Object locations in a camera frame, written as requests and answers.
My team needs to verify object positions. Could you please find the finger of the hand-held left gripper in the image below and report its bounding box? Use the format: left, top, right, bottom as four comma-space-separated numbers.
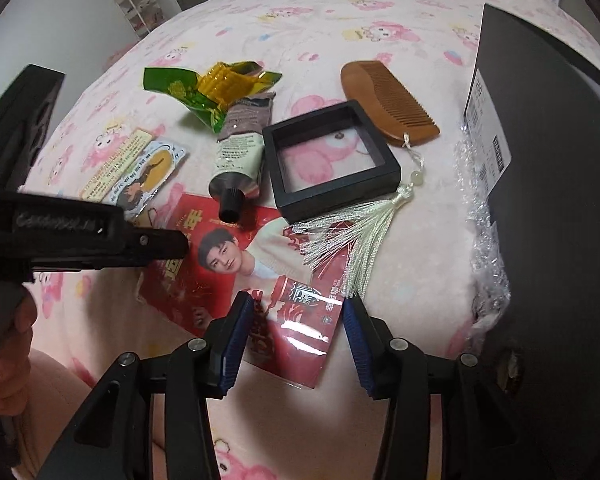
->
125, 226, 190, 267

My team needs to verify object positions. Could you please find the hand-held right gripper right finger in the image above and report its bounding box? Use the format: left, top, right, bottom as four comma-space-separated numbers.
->
342, 297, 536, 480

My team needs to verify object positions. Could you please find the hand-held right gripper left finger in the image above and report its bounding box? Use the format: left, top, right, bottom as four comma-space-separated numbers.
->
36, 291, 255, 480

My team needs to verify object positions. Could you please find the red printed packet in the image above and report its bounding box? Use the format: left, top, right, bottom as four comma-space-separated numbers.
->
140, 192, 346, 391

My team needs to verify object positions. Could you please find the large black box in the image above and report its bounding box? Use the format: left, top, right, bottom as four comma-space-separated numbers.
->
464, 2, 600, 480

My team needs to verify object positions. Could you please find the person's left hand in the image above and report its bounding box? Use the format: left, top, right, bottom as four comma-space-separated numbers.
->
0, 292, 41, 417

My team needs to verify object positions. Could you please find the cartoon sticker packet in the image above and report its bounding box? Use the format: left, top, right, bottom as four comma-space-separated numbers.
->
115, 137, 188, 221

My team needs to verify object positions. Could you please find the pink printed blanket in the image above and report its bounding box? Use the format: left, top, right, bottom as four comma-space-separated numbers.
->
10, 0, 581, 480

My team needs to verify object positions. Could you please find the yellow cartoon card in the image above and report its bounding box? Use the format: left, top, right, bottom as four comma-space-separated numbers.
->
77, 127, 156, 203

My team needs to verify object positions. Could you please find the hand cream tube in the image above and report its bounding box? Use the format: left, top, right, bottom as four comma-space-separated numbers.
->
208, 91, 277, 223

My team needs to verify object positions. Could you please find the green foil wrapper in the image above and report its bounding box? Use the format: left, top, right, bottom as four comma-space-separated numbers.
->
142, 66, 231, 133

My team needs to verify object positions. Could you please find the clear bubble wrap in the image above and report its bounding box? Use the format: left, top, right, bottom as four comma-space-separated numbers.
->
452, 125, 513, 356

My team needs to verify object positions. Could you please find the yellow foil wrapper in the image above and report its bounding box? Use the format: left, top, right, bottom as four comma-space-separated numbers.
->
196, 60, 283, 111

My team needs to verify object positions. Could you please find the white storage shelf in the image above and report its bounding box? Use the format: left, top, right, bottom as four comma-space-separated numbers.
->
112, 0, 166, 41

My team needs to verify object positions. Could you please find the wooden comb with tassel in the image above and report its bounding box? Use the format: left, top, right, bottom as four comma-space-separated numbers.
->
292, 60, 441, 298

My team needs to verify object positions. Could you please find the black frame display box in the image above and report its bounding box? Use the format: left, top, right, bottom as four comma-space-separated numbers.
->
261, 100, 401, 224

